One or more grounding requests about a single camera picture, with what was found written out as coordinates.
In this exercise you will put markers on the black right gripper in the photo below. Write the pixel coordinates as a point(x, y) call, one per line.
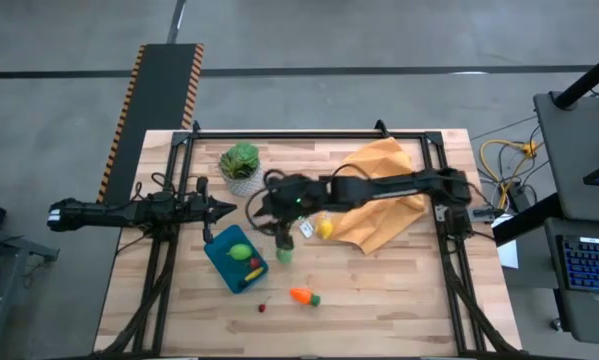
point(299, 197)

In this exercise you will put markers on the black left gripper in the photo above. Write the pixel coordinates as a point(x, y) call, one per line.
point(205, 210)

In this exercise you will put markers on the dark green ribbed toy vegetable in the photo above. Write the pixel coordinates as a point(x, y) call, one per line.
point(284, 257)

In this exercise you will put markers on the red toy strawberry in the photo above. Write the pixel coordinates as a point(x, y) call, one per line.
point(254, 262)

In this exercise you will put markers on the yellow toy lemon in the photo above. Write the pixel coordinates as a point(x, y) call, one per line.
point(324, 230)

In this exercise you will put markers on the lime green toy melon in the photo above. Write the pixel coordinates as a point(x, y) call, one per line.
point(240, 251)

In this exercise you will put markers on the orange toy carrot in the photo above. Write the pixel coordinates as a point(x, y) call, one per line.
point(301, 296)

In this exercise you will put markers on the red toy cherry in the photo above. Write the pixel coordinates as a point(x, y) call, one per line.
point(261, 308)

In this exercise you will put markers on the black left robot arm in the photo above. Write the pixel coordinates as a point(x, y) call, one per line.
point(104, 215)

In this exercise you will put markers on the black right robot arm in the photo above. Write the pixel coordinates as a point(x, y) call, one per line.
point(394, 187)

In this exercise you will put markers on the small white tag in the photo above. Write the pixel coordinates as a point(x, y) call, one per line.
point(306, 229)

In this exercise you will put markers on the teal plastic container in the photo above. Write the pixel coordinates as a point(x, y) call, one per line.
point(219, 250)

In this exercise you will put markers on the succulent in white patterned pot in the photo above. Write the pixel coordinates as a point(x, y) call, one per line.
point(241, 167)

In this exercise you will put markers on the orange waffle cloth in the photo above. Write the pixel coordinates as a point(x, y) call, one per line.
point(379, 230)

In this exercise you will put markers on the black ramp with hazard stripes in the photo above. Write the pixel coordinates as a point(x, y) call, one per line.
point(154, 100)

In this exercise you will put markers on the grey metal stand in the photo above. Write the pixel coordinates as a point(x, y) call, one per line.
point(9, 245)

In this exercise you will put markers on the white paper sheet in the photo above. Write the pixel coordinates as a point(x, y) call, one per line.
point(508, 254)

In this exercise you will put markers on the black power adapter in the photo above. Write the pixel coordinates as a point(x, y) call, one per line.
point(519, 192)

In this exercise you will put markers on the grey desk top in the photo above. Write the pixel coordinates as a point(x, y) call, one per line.
point(569, 160)

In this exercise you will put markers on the grey keyboard shelf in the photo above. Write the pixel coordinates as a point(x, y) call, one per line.
point(579, 315)

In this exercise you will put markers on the backlit keyboard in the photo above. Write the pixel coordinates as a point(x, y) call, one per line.
point(589, 262)

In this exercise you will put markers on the black pole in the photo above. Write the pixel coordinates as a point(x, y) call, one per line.
point(584, 80)

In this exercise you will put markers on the black aluminium table frame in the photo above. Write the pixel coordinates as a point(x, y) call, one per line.
point(304, 135)

